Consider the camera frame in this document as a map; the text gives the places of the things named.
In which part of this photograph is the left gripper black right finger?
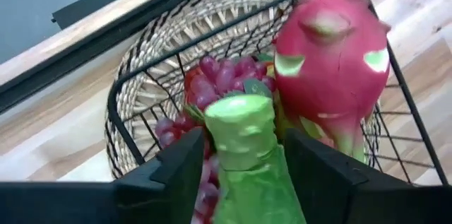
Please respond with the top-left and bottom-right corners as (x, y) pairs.
(285, 129), (452, 224)

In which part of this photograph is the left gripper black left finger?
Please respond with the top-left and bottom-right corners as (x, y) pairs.
(0, 128), (206, 224)

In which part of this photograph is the dark red grape bunch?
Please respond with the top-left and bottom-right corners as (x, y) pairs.
(154, 112), (222, 224)

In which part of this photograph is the black wire basket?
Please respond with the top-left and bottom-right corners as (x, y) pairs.
(107, 0), (449, 186)

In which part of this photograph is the pink dragon fruit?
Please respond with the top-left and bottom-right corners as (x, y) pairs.
(273, 0), (392, 163)

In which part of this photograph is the pink grape bunch with leaf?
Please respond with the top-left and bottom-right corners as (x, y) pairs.
(183, 56), (278, 112)

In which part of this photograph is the round woven placemat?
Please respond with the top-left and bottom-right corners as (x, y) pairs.
(104, 0), (381, 181)

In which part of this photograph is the black aluminium table frame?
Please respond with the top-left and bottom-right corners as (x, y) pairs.
(0, 0), (248, 115)

